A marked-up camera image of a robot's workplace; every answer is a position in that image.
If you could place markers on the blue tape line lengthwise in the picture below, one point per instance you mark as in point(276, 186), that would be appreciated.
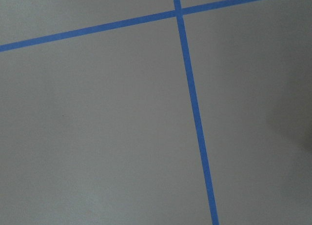
point(196, 111)

